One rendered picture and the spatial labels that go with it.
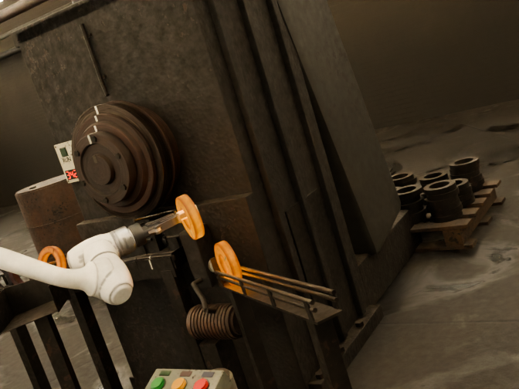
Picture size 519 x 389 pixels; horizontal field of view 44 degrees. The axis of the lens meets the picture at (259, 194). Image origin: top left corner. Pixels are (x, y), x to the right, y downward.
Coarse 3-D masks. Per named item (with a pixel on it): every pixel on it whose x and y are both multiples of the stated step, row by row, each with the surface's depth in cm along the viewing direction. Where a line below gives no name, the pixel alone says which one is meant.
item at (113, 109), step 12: (108, 108) 242; (120, 108) 239; (132, 108) 244; (84, 120) 251; (132, 120) 238; (144, 120) 240; (144, 132) 237; (156, 132) 241; (72, 144) 259; (156, 144) 237; (156, 156) 238; (168, 156) 243; (156, 168) 240; (168, 168) 243; (156, 180) 242; (168, 180) 245; (156, 192) 244; (156, 204) 246; (120, 216) 259; (132, 216) 255
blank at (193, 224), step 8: (176, 200) 215; (184, 200) 209; (184, 208) 210; (192, 208) 208; (192, 216) 207; (200, 216) 208; (184, 224) 219; (192, 224) 208; (200, 224) 208; (192, 232) 213; (200, 232) 210
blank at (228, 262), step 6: (216, 246) 220; (222, 246) 216; (228, 246) 216; (216, 252) 223; (222, 252) 216; (228, 252) 214; (234, 252) 215; (216, 258) 226; (222, 258) 223; (228, 258) 214; (234, 258) 214; (222, 264) 224; (228, 264) 215; (234, 264) 214; (222, 270) 224; (228, 270) 223; (234, 270) 214; (240, 270) 215; (240, 276) 216
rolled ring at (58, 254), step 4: (44, 248) 304; (48, 248) 302; (52, 248) 300; (56, 248) 301; (40, 252) 306; (44, 252) 304; (48, 252) 302; (52, 252) 300; (56, 252) 298; (60, 252) 299; (40, 256) 306; (44, 256) 305; (48, 256) 307; (56, 256) 298; (60, 256) 298; (64, 256) 299; (40, 260) 306; (44, 260) 306; (56, 260) 298; (60, 260) 297; (64, 260) 298; (56, 264) 298; (60, 264) 296; (64, 264) 298; (64, 268) 298
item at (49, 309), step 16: (16, 288) 280; (32, 288) 280; (48, 288) 281; (64, 288) 278; (0, 304) 271; (16, 304) 281; (32, 304) 282; (48, 304) 278; (0, 320) 267; (16, 320) 273; (32, 320) 262; (48, 320) 270; (48, 336) 271; (48, 352) 273; (64, 352) 276; (64, 368) 274; (64, 384) 276
